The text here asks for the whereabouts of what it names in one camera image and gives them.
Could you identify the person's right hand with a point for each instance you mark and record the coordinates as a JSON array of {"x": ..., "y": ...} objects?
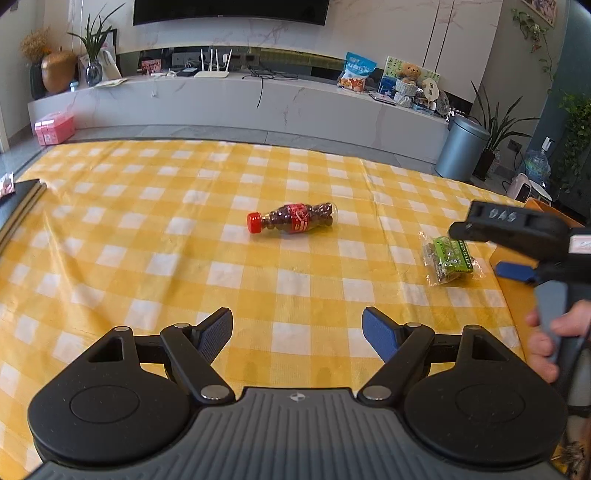
[{"x": 572, "y": 321}]

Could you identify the pink storage box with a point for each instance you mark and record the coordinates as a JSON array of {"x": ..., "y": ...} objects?
[{"x": 55, "y": 128}]

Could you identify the pink photo card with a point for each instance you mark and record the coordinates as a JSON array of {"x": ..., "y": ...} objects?
[{"x": 151, "y": 67}]

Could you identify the black wall television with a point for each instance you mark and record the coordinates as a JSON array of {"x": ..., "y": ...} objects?
[{"x": 231, "y": 11}]

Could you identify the golden vase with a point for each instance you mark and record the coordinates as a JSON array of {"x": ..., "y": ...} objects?
[{"x": 59, "y": 71}]

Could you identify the framed wall picture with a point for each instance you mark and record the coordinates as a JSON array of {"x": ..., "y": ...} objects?
[{"x": 540, "y": 9}]

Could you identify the green raisin packet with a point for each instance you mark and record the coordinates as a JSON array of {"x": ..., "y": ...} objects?
[{"x": 455, "y": 258}]

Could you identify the blue grey cabinet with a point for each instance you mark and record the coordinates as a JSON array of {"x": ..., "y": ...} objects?
[{"x": 577, "y": 207}]

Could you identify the paper sheets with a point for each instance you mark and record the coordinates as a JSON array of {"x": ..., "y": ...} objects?
[{"x": 111, "y": 82}]

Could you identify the white marble TV console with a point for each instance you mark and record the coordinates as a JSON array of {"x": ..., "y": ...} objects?
[{"x": 207, "y": 106}]

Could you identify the orange cardboard box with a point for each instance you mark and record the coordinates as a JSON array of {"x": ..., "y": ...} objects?
[{"x": 517, "y": 300}]

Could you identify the small cola bottle candy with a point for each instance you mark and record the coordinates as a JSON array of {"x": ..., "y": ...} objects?
[{"x": 295, "y": 219}]

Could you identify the dark vase with dried flowers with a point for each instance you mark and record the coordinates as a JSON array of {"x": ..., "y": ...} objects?
[{"x": 37, "y": 83}]

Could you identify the blue box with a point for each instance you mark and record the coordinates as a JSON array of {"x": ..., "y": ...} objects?
[{"x": 388, "y": 85}]

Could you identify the blue snack bag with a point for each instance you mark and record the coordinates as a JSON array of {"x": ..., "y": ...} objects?
[{"x": 356, "y": 71}]

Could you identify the grey trash can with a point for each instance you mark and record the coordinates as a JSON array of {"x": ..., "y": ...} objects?
[{"x": 461, "y": 147}]

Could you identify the green plant in glass vase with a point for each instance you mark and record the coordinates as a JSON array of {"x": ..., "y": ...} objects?
[{"x": 93, "y": 74}]

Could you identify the round paper fan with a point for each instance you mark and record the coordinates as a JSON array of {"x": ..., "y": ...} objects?
[{"x": 431, "y": 91}]

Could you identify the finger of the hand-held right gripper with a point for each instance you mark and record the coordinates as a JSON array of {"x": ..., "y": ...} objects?
[{"x": 515, "y": 271}]

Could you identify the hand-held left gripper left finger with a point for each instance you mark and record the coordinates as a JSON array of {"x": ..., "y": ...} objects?
[{"x": 214, "y": 330}]

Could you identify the small white heater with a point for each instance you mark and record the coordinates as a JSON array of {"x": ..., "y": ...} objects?
[{"x": 523, "y": 187}]

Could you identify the teddy bear in basket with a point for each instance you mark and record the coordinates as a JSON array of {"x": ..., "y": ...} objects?
[{"x": 408, "y": 85}]

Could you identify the white router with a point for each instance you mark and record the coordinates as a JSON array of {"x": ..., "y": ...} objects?
[{"x": 212, "y": 73}]

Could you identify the green ivy plant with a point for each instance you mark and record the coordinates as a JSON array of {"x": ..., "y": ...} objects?
[{"x": 577, "y": 134}]

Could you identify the black notebook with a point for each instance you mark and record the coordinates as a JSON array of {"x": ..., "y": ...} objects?
[{"x": 18, "y": 203}]

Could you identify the small red packet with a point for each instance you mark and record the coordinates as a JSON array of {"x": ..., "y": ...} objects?
[{"x": 7, "y": 184}]

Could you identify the black set-top box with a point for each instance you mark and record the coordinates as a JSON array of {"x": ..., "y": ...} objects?
[{"x": 187, "y": 71}]

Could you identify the white stool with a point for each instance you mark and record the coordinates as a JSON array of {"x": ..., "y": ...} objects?
[{"x": 542, "y": 190}]

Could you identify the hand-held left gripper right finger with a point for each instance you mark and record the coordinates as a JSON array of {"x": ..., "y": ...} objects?
[{"x": 381, "y": 330}]

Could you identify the potted long-leaf plant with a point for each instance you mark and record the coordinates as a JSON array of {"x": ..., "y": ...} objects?
[{"x": 485, "y": 161}]

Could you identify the hanging vine plant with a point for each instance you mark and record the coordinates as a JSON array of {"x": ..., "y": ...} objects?
[{"x": 535, "y": 32}]

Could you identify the green printed board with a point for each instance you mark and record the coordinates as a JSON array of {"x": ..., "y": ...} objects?
[{"x": 431, "y": 76}]

